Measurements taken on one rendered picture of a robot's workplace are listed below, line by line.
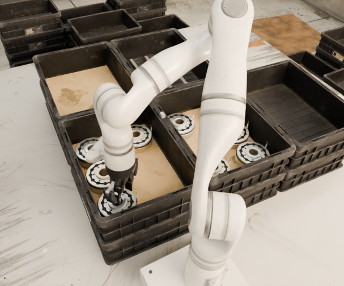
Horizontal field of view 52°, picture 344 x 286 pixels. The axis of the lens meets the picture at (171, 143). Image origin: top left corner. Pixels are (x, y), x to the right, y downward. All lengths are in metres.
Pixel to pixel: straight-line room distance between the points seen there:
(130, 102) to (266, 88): 0.84
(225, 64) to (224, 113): 0.10
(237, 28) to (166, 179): 0.50
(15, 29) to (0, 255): 1.71
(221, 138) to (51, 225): 0.65
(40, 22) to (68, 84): 1.19
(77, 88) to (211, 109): 0.80
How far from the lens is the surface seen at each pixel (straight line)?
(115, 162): 0.82
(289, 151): 1.05
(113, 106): 0.71
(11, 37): 2.58
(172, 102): 1.21
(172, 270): 0.96
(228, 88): 0.70
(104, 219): 0.85
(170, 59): 0.74
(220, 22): 0.75
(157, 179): 1.04
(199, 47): 0.80
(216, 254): 0.76
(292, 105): 1.40
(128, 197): 0.97
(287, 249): 1.13
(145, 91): 0.72
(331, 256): 1.17
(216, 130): 0.68
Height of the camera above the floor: 1.64
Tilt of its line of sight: 45 degrees down
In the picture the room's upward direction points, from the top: 3 degrees clockwise
